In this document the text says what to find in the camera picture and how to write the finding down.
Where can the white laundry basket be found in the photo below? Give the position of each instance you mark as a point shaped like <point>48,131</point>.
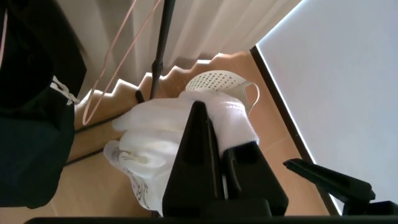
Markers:
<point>217,81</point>

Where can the beige curtain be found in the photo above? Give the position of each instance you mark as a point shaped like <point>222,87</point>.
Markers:
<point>202,28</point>

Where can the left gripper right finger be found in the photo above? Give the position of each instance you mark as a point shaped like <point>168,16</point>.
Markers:
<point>261,183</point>

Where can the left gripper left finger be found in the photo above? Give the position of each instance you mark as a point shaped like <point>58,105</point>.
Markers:
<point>189,183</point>

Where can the black knitted garment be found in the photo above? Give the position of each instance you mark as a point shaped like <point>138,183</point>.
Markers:
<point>31,140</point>

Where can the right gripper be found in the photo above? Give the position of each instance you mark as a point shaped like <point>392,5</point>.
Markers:
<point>373,208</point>

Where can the white garment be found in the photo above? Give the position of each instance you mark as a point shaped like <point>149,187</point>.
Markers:
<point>152,130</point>

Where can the black clothes rack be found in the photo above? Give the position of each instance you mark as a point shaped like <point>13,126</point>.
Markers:
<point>161,40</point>

